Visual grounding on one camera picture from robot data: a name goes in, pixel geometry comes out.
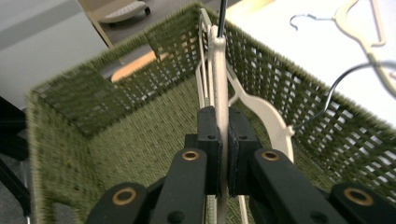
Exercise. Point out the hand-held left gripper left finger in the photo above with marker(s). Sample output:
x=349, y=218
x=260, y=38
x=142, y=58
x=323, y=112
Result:
x=186, y=186

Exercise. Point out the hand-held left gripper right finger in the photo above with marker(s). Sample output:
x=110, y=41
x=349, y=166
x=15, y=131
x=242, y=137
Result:
x=274, y=193

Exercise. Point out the green woven basket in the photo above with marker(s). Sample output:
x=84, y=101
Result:
x=140, y=146

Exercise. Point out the beige plastic hanger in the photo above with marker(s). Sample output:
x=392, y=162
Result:
x=271, y=118
x=342, y=25
x=219, y=77

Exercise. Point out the office chair base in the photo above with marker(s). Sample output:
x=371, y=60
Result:
x=124, y=12

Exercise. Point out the white cabinet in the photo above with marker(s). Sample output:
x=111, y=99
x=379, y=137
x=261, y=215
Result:
x=37, y=46

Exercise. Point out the black metal frame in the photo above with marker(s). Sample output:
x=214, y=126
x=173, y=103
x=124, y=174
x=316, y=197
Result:
x=9, y=137

